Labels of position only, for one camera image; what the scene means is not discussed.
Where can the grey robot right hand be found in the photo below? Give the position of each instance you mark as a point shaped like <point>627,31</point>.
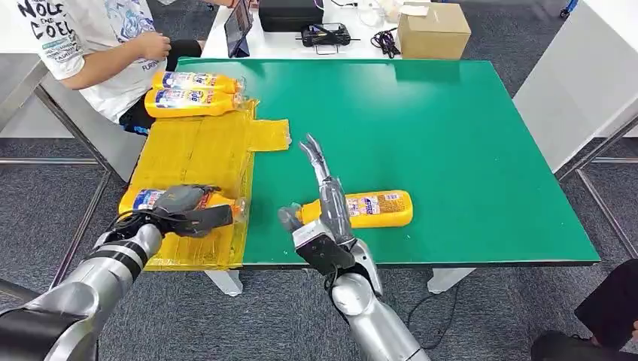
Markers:
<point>334,214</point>

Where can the person's right hand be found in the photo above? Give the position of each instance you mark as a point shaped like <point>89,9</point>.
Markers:
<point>153,46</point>

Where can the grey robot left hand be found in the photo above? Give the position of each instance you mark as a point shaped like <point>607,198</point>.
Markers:
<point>182,202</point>

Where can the orange drink bottle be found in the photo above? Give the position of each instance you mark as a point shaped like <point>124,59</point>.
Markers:
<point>224,84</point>
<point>389,213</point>
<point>189,110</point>
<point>142,199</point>

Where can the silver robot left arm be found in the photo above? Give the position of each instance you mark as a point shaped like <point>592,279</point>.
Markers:
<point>109,264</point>

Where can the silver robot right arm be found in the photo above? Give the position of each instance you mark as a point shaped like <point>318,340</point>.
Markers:
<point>374,324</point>

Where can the yellow plastic sheet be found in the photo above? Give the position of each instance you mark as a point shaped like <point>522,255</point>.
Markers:
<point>199,154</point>

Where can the person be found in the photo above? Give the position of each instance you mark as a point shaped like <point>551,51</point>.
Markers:
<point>99,35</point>
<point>613,309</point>

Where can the dark tablet computer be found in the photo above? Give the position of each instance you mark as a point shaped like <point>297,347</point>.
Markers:
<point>238,27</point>

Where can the white table leg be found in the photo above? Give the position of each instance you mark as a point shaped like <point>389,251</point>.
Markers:
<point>448,279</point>
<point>227,284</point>

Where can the white desk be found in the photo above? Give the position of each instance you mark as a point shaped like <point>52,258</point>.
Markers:
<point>279,47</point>

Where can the green table mat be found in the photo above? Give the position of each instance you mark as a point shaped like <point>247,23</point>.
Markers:
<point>448,149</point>

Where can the black equipment case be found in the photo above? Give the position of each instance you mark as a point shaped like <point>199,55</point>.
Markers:
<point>289,15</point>

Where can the black handheld controller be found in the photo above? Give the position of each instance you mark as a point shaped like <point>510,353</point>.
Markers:
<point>326,36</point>

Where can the brown cardboard box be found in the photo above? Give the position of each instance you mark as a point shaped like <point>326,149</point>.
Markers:
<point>433,39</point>

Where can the white paper slip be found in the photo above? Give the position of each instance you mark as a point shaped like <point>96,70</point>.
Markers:
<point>413,10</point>

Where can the blue metal stand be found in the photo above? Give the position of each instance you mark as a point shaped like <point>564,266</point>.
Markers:
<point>567,8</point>

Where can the steel bench with frame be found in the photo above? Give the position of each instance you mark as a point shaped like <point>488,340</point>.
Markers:
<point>15,82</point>

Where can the white table with metal frame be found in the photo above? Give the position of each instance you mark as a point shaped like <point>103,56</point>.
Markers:
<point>578,84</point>

